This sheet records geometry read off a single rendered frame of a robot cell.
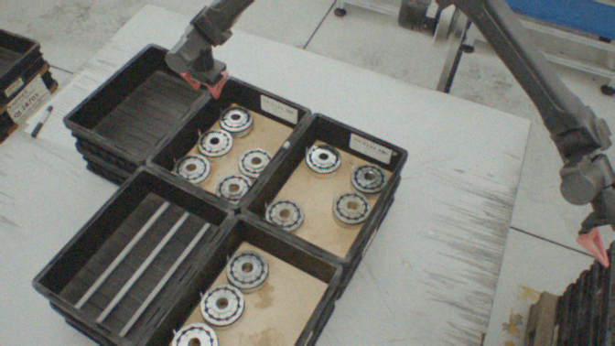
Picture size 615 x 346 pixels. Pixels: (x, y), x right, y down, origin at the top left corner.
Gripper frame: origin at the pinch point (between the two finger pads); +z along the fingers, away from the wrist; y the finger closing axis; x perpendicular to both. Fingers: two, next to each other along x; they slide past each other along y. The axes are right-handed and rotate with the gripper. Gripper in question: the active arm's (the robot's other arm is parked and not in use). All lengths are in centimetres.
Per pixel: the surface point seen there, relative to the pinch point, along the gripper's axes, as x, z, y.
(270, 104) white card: 17.9, 17.0, 7.6
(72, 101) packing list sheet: -1, 36, -63
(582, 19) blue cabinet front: 199, 70, 87
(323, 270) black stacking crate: -21, 18, 47
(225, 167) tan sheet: -4.5, 23.2, 6.2
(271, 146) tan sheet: 8.6, 23.4, 13.5
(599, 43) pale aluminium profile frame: 199, 79, 101
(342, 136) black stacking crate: 18.4, 17.7, 31.7
